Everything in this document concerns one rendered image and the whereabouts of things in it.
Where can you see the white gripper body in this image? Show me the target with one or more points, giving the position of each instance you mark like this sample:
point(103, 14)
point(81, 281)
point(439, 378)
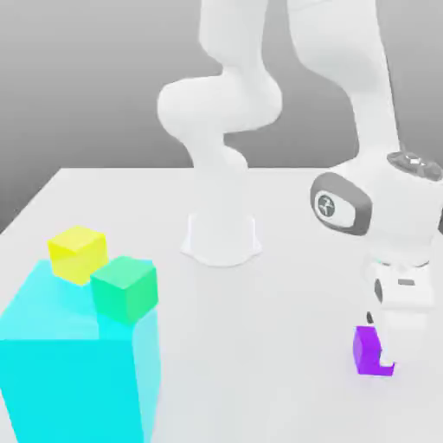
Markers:
point(405, 322)

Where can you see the large cyan box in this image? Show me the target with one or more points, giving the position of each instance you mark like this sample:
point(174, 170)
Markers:
point(65, 380)

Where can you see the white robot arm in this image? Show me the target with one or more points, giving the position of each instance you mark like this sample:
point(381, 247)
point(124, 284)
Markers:
point(221, 104)

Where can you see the small green cube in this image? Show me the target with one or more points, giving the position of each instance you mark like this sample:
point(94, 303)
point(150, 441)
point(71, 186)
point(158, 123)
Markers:
point(124, 292)

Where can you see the small yellow cube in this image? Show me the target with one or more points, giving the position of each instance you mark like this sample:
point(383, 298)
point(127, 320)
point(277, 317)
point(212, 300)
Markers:
point(78, 254)

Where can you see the small purple cube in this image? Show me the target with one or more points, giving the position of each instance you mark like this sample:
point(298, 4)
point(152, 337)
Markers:
point(365, 349)

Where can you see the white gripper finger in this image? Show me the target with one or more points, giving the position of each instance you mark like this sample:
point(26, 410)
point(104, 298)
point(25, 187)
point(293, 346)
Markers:
point(386, 347)

